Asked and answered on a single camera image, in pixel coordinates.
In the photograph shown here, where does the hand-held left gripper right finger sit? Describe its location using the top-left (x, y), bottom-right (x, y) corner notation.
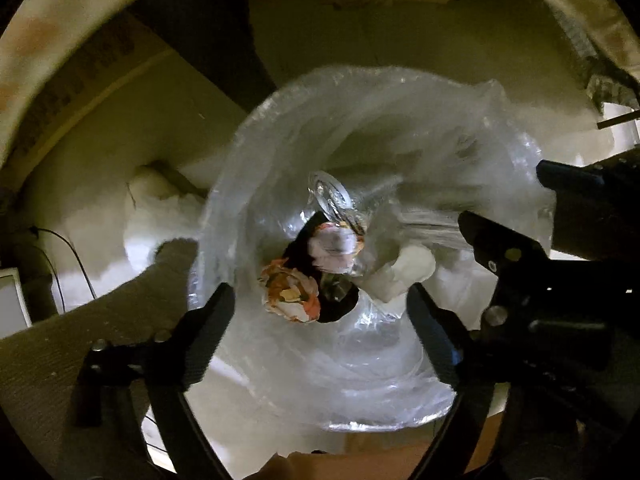
top-left (406, 282), bottom-right (506, 480)

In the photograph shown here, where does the orange wrapper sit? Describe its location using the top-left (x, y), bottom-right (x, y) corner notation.
top-left (259, 259), bottom-right (321, 323)

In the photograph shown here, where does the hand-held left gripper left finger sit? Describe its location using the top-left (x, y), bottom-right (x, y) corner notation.
top-left (75, 282), bottom-right (236, 480)

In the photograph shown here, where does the white paper cup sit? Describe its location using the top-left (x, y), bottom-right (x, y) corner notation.
top-left (372, 246), bottom-right (449, 302)

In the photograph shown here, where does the white flat device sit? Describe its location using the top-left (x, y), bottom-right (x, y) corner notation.
top-left (0, 267), bottom-right (33, 328)

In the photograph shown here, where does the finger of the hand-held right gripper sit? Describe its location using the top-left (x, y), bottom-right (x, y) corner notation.
top-left (458, 210), bottom-right (551, 286)
top-left (536, 152), bottom-right (640, 262)

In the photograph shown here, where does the printed cardboard box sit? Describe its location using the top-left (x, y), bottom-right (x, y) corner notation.
top-left (5, 12), bottom-right (173, 176)

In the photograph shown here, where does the pink white wrapper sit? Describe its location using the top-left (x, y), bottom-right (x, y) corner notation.
top-left (307, 222), bottom-right (366, 273)

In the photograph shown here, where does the person's left leg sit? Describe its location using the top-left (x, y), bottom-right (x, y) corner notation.
top-left (0, 237), bottom-right (201, 461)

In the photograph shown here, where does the white cloth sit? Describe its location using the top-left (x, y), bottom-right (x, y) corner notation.
top-left (122, 165), bottom-right (206, 281)

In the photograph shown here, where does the clear plastic bag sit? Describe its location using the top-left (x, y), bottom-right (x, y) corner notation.
top-left (187, 65), bottom-right (556, 433)

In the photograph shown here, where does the black plastic bag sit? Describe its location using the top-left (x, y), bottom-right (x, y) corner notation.
top-left (285, 210), bottom-right (361, 325)

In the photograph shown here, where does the black cable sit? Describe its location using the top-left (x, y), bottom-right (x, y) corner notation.
top-left (30, 227), bottom-right (98, 313)

